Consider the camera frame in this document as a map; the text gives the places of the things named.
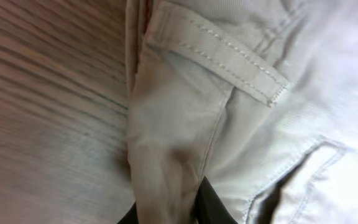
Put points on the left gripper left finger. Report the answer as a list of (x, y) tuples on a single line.
[(130, 217)]

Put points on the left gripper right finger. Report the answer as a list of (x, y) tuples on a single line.
[(209, 209)]

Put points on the beige khaki shorts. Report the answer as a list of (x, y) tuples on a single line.
[(259, 97)]

